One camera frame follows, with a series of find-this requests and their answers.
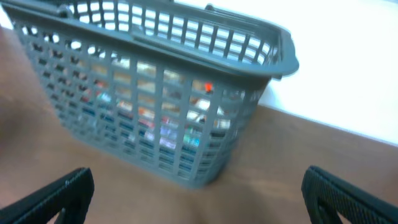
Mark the multicolour Kleenex tissue multipack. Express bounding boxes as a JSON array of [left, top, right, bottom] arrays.
[[77, 90, 203, 150]]

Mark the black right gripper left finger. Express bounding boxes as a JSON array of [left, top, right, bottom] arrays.
[[1, 167, 95, 224]]

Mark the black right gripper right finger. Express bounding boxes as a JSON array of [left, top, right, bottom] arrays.
[[301, 166, 397, 223]]

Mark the grey plastic mesh basket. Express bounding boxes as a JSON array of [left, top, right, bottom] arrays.
[[1, 1, 299, 188]]

